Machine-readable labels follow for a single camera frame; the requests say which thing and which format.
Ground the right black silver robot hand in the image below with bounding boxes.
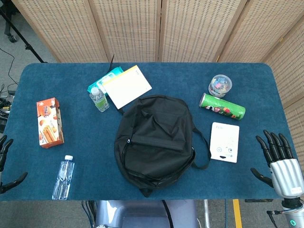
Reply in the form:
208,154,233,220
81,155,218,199
250,129,302,198

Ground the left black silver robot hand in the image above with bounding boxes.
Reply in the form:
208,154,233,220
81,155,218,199
0,134,29,194

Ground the black fabric backpack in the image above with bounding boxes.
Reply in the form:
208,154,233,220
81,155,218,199
114,95,211,198

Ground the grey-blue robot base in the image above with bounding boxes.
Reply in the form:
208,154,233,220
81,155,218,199
95,199,199,228

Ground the white notebook yellow spine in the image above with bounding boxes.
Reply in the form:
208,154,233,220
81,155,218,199
102,65,152,110

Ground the black equipment pile on floor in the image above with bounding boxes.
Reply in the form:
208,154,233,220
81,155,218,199
0,94,12,133

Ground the orange snack box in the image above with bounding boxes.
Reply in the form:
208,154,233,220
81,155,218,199
36,97,65,149

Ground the clear water bottle white cap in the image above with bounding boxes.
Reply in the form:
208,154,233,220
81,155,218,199
52,155,75,200

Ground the white flat card box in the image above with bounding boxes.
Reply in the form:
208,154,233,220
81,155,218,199
209,122,240,163

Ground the blue table cloth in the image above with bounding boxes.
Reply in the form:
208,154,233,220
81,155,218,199
0,62,296,202

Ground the metal table leg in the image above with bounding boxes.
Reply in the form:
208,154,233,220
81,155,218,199
203,199,211,228

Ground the green chips can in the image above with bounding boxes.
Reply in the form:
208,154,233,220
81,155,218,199
199,93,246,121

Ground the small bottle green label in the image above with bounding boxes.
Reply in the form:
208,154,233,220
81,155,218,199
89,86,110,113

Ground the clear jar of coloured clips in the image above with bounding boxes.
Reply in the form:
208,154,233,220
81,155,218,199
208,74,233,98

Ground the black tripod stand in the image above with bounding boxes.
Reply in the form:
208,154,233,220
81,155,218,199
0,7,48,64

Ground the black chair caster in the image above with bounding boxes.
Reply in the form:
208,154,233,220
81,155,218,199
4,23,18,44

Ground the teal wet wipes pack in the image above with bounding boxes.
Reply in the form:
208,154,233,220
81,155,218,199
87,66,124,94

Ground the woven wooden folding screen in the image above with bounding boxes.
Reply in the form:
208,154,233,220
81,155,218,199
10,0,304,167

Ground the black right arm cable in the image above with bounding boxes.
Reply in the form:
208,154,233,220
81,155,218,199
266,210,285,228

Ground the black floor cable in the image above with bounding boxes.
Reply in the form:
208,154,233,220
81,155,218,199
0,47,19,95

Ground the black cable on base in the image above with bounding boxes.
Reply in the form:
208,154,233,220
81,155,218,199
161,200,173,228

